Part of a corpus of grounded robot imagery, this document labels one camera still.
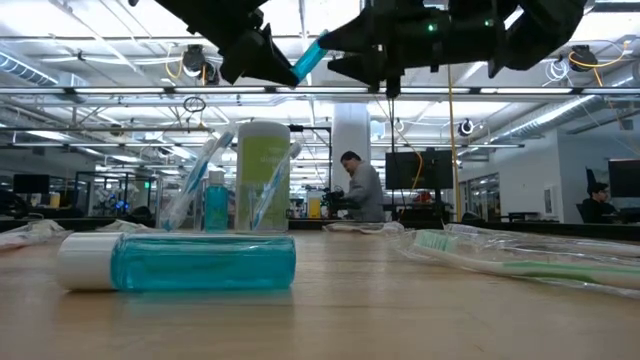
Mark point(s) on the long ceiling light strip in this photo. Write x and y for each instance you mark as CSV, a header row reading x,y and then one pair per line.
x,y
150,90

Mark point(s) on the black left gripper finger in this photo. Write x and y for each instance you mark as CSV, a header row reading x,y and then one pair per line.
x,y
272,60
235,67

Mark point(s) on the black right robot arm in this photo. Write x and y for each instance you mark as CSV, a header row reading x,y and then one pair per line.
x,y
545,25

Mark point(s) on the white building column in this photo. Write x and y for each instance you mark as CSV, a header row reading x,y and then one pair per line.
x,y
350,130

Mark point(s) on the green wipes canister white lid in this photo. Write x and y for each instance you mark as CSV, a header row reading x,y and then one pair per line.
x,y
260,155

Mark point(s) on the large black monitor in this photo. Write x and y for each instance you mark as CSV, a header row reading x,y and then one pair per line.
x,y
420,170

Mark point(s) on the yellow container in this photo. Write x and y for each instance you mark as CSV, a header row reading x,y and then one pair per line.
x,y
314,209

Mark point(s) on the person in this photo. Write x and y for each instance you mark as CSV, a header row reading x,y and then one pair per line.
x,y
367,195
597,205

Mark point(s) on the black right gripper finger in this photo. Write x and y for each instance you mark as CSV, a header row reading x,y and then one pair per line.
x,y
367,67
365,35

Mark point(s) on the framed wall notice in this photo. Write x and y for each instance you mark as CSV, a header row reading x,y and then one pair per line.
x,y
550,201

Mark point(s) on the silver ventilation duct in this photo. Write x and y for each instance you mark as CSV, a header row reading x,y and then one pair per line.
x,y
575,107
25,70

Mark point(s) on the black bench equipment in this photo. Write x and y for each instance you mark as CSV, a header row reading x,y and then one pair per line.
x,y
335,200

